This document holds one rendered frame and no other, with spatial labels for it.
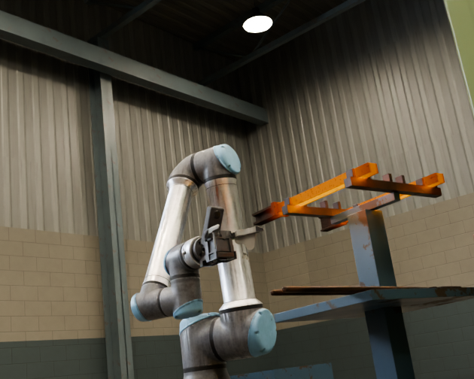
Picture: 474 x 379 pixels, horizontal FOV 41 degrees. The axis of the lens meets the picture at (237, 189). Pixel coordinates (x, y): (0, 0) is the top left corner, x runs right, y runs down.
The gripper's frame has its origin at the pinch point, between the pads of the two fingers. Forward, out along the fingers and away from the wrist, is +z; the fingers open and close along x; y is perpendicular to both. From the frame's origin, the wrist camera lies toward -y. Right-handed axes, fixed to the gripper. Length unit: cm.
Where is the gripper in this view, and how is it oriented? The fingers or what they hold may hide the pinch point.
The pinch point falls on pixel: (241, 225)
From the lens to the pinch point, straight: 173.4
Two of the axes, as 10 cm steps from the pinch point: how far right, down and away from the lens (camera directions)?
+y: 1.3, 9.5, -2.9
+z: 5.8, -3.1, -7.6
